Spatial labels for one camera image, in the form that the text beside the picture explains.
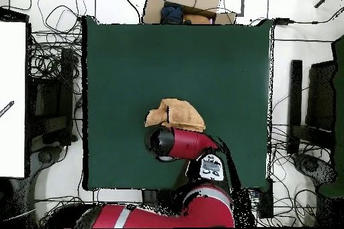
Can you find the orange terry towel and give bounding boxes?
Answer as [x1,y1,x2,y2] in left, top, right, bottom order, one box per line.
[144,97,206,133]

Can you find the dark green table cloth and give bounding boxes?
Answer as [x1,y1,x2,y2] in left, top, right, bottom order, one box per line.
[81,15,275,191]

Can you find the orange garment in box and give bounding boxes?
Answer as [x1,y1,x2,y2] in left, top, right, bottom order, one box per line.
[183,13,212,25]

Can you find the dark blue garment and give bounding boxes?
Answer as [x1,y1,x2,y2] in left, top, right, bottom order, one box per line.
[160,1,185,25]

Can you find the black metal stand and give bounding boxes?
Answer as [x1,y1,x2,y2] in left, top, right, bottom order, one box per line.
[26,48,78,147]

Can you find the black power strip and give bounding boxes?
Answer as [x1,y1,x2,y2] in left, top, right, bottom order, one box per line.
[258,179,274,219]

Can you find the grey chair base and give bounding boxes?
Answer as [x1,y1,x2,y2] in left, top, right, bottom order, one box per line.
[29,145,64,184]
[292,152,337,185]

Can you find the white panel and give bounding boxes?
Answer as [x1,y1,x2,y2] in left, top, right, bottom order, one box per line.
[0,21,27,178]

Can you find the black marker pen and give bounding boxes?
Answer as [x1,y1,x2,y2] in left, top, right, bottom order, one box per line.
[0,100,15,118]

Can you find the green cloth on side table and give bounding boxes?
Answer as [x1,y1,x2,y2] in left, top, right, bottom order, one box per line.
[318,34,344,198]

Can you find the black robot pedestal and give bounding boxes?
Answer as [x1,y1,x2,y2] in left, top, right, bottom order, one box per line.
[141,189,160,206]

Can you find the black metal frame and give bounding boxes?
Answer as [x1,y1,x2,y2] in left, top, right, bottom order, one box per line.
[287,59,337,155]

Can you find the black looped cable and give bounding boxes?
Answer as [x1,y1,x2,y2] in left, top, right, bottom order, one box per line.
[36,0,88,36]

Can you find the black adapter cable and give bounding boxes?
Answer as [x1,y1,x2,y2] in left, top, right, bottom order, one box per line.
[288,7,344,25]

